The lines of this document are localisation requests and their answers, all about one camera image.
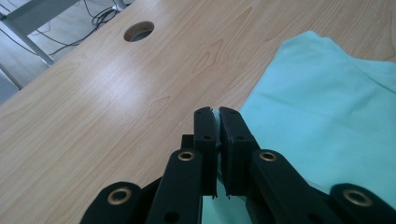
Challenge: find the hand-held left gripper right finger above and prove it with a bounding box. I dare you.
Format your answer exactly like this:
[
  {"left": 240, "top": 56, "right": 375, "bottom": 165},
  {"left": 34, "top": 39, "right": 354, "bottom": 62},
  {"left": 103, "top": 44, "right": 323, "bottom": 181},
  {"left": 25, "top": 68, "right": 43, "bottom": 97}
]
[{"left": 219, "top": 106, "right": 261, "bottom": 199}]

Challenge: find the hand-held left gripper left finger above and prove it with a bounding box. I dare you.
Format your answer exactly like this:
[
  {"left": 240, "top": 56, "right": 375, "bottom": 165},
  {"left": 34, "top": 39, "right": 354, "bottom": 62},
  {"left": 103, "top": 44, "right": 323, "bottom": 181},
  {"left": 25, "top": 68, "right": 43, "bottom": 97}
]
[{"left": 181, "top": 106, "right": 221, "bottom": 198}]

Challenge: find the bundle of black cables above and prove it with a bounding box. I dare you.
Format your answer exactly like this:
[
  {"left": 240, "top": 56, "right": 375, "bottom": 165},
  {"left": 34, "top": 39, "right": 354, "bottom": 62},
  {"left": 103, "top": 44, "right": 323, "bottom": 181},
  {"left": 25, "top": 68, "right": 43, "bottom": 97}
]
[{"left": 0, "top": 0, "right": 126, "bottom": 58}]

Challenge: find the mint green t-shirt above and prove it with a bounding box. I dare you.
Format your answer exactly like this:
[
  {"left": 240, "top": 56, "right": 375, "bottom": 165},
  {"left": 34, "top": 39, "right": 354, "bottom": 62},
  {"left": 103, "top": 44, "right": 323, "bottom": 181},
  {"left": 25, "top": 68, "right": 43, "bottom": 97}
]
[{"left": 201, "top": 30, "right": 396, "bottom": 224}]

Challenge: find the white desk frame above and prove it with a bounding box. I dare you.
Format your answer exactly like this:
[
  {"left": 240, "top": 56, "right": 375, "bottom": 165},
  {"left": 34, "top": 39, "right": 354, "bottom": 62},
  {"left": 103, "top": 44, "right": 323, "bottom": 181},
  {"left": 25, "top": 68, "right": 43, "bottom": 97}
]
[{"left": 0, "top": 0, "right": 129, "bottom": 91}]

